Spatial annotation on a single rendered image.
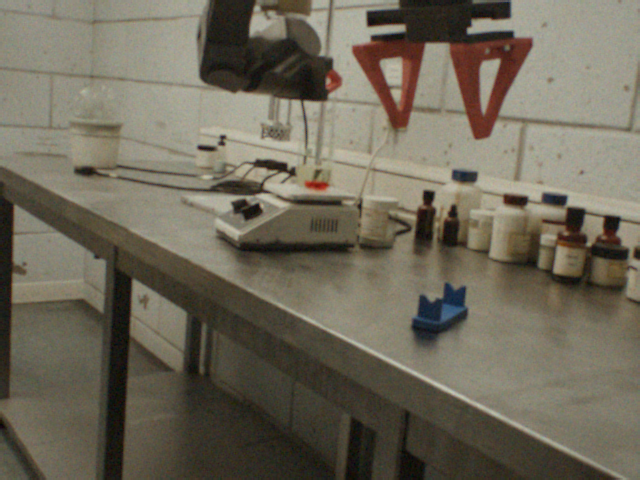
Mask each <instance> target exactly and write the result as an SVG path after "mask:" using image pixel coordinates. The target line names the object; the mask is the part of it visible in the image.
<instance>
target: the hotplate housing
mask: <svg viewBox="0 0 640 480"><path fill-rule="evenodd" d="M255 197H258V198H260V199H262V200H264V201H267V202H269V203H271V204H273V205H276V206H278V207H280V208H279V209H278V210H276V211H274V212H272V213H270V214H269V215H267V216H265V217H263V218H261V219H260V220H258V221H256V222H254V223H253V224H251V225H249V226H247V227H245V228H244V229H242V230H241V231H240V230H238V229H237V228H235V227H233V226H232V225H230V224H227V223H226V222H224V221H222V220H221V219H219V218H218V216H217V220H215V223H214V226H215V227H216V233H217V234H219V235H221V236H222V237H224V238H225V239H227V240H228V241H231V242H232V243H234V244H235V245H237V246H238V247H240V248H247V249H251V248H337V249H343V248H355V244H354V242H357V235H358V225H359V215H360V210H358V207H355V206H352V205H350V204H347V203H343V202H342V201H317V200H292V199H287V198H284V197H281V196H279V195H277V194H276V195H272V194H261V195H256V196H255Z"/></svg>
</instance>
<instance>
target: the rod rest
mask: <svg viewBox="0 0 640 480"><path fill-rule="evenodd" d="M466 290H467V286H466V285H462V286H460V287H459V288H458V289H456V290H455V288H454V287H453V285H452V284H451V283H450V282H444V286H443V295H442V297H438V298H436V299H435V300H433V301H432V302H431V301H430V300H429V299H428V297H427V296H426V294H423V293H421V294H419V303H418V312H417V315H416V316H414V317H413V318H412V323H411V326H413V327H416V328H421V329H425V330H429V331H434V332H440V331H442V330H445V329H446V328H448V327H449V326H451V325H453V324H454V323H456V322H457V321H459V320H461V319H462V318H464V317H465V316H467V315H468V309H469V308H468V307H466V306H465V298H466Z"/></svg>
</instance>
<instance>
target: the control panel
mask: <svg viewBox="0 0 640 480"><path fill-rule="evenodd" d="M257 201H258V202H260V204H261V205H263V206H262V209H263V213H262V214H261V215H260V216H258V217H257V218H255V219H252V220H245V219H244V217H243V215H242V213H240V214H234V213H233V211H234V208H233V209H231V210H230V211H227V212H225V213H223V214H221V215H220V216H218V218H219V219H221V220H222V221H224V222H226V223H227V224H230V225H232V226H233V227H235V228H237V229H238V230H240V231H241V230H242V229H244V228H245V227H247V226H249V225H251V224H253V223H254V222H256V221H258V220H260V219H261V218H263V217H265V216H267V215H269V214H270V213H272V212H274V211H276V210H278V209H279V208H280V207H278V206H276V205H273V204H271V203H269V202H267V201H264V200H262V199H260V198H258V197H253V198H251V199H250V200H248V203H250V204H253V203H255V202H257Z"/></svg>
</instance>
